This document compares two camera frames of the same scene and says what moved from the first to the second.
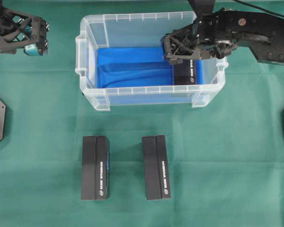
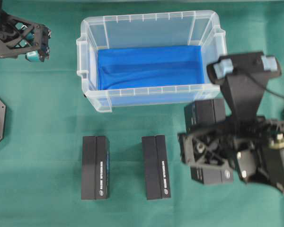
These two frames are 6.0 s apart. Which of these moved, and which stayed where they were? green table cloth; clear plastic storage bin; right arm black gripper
Moved: right arm black gripper
Stayed: green table cloth; clear plastic storage bin
